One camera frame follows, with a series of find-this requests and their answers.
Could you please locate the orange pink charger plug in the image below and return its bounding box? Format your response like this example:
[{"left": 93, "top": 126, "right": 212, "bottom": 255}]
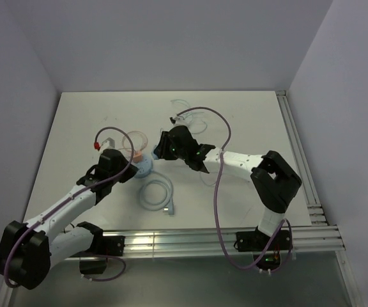
[{"left": 133, "top": 152, "right": 142, "bottom": 163}]

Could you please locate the round blue power strip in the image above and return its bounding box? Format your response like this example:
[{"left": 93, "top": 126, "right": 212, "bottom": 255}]
[{"left": 133, "top": 153, "right": 153, "bottom": 178}]

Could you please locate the light blue charger cable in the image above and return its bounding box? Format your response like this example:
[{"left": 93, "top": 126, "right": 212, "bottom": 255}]
[{"left": 199, "top": 172, "right": 219, "bottom": 188}]

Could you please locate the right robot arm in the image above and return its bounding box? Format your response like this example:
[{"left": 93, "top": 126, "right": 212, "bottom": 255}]
[{"left": 153, "top": 125, "right": 302, "bottom": 249}]

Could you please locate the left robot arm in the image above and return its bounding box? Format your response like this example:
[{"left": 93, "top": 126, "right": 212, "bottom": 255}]
[{"left": 0, "top": 149, "right": 138, "bottom": 290}]

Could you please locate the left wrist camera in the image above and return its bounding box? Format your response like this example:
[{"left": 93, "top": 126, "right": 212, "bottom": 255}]
[{"left": 94, "top": 138, "right": 115, "bottom": 152}]

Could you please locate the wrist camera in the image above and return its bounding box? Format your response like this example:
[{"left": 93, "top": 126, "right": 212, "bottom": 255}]
[
  {"left": 169, "top": 115, "right": 187, "bottom": 126},
  {"left": 94, "top": 138, "right": 115, "bottom": 152}
]

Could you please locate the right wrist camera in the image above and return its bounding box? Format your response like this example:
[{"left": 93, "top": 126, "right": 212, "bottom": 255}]
[{"left": 169, "top": 115, "right": 187, "bottom": 126}]

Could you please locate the blue power strip cord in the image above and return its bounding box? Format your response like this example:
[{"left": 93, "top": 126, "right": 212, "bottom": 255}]
[{"left": 138, "top": 171, "right": 177, "bottom": 217}]

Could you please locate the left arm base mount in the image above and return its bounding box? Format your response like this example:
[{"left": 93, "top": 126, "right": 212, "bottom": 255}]
[{"left": 76, "top": 235, "right": 127, "bottom": 281}]

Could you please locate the front aluminium rail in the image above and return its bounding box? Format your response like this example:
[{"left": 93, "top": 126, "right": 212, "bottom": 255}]
[{"left": 10, "top": 223, "right": 346, "bottom": 262}]

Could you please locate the aluminium rail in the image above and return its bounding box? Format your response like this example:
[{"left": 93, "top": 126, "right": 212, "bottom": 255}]
[
  {"left": 10, "top": 223, "right": 346, "bottom": 262},
  {"left": 276, "top": 91, "right": 328, "bottom": 226}
]

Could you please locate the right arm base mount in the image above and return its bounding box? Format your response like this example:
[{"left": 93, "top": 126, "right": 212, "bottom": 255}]
[{"left": 233, "top": 229, "right": 293, "bottom": 273}]

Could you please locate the right side aluminium rail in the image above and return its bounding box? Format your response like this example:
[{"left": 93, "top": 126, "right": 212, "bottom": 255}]
[{"left": 276, "top": 91, "right": 328, "bottom": 226}]

